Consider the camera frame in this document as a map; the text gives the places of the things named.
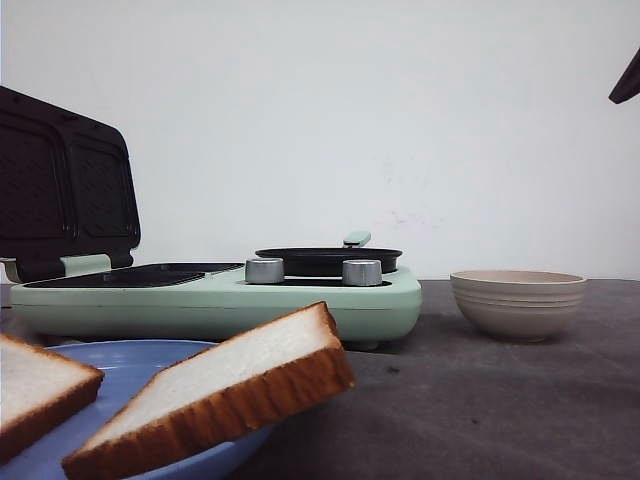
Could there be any right silver knob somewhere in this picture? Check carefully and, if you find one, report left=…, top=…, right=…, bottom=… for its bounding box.
left=342, top=259, right=383, bottom=287

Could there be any toast slice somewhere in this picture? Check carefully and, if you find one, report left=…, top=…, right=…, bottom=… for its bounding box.
left=1, top=334, right=104, bottom=464
left=61, top=302, right=355, bottom=479

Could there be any left silver knob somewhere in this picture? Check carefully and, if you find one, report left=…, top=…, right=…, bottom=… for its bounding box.
left=245, top=257, right=285, bottom=285

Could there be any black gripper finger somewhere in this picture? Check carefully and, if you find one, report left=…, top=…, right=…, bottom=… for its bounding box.
left=608, top=49, right=640, bottom=104

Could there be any breakfast maker lid with plate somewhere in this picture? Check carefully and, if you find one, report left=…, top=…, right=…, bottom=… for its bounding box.
left=1, top=88, right=141, bottom=283

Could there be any mint green breakfast maker base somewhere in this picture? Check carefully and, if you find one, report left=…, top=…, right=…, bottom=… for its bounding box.
left=10, top=263, right=422, bottom=349

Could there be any beige ribbed bowl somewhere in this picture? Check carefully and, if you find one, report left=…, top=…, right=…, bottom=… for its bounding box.
left=450, top=270, right=587, bottom=342

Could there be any blue plate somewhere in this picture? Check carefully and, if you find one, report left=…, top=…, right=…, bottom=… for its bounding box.
left=1, top=340, right=272, bottom=479

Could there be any small black frying pan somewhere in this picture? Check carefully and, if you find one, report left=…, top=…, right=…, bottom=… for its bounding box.
left=255, top=230, right=403, bottom=277

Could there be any silver knob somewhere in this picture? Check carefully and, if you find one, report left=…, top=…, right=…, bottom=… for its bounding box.
left=342, top=259, right=383, bottom=287
left=245, top=257, right=285, bottom=285

